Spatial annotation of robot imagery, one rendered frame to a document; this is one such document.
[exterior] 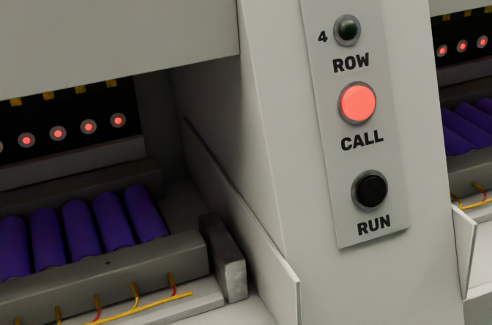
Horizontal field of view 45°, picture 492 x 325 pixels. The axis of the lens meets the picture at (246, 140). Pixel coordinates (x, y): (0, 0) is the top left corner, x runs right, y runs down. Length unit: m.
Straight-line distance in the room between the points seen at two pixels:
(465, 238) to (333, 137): 0.09
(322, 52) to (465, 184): 0.18
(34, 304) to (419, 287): 0.20
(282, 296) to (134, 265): 0.09
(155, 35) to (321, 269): 0.13
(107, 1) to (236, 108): 0.09
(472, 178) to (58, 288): 0.27
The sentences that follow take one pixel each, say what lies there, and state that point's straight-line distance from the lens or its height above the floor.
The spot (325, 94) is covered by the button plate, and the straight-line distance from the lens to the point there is 0.28.
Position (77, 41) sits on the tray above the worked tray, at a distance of 0.26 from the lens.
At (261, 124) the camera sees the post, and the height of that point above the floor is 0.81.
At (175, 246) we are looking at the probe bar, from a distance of 0.34.
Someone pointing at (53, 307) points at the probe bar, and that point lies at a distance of 0.34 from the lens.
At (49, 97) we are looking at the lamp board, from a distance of 0.41.
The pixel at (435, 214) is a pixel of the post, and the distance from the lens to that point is 0.32.
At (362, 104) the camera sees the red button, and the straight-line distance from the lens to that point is 0.28.
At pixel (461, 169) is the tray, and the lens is 0.41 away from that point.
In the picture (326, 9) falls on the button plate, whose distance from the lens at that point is 0.28.
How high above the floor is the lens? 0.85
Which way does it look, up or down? 11 degrees down
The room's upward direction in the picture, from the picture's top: 10 degrees counter-clockwise
